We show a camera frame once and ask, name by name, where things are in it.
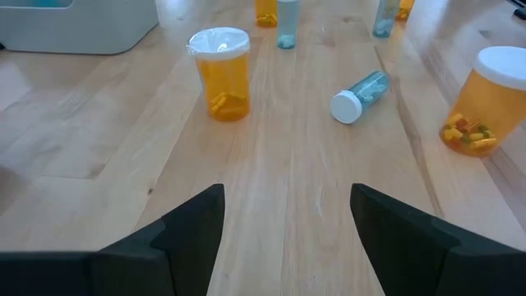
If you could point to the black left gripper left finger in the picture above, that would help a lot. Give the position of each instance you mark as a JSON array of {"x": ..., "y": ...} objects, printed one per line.
[{"x": 185, "y": 246}]

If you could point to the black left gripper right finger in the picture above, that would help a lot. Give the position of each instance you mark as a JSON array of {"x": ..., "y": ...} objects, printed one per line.
[{"x": 402, "y": 255}]

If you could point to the orange pill bottle mixed-colour pills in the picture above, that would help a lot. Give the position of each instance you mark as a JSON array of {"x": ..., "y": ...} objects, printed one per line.
[{"x": 481, "y": 107}]

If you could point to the blue pill bottle white cap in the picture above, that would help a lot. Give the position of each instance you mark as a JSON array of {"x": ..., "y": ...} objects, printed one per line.
[
  {"x": 385, "y": 16},
  {"x": 361, "y": 92},
  {"x": 287, "y": 20}
]

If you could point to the orange pill bottle plastic-wrapped cap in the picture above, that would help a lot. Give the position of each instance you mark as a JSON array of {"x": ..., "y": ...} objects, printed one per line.
[{"x": 224, "y": 82}]

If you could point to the orange pill bottle white cap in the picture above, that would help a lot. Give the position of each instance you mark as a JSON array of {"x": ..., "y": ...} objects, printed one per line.
[
  {"x": 406, "y": 8},
  {"x": 266, "y": 10}
]

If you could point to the grey plastic bin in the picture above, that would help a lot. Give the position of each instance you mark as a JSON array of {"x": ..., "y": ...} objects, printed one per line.
[{"x": 82, "y": 29}]

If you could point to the black metal table frame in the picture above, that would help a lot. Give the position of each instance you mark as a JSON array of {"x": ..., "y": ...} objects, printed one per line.
[{"x": 520, "y": 10}]

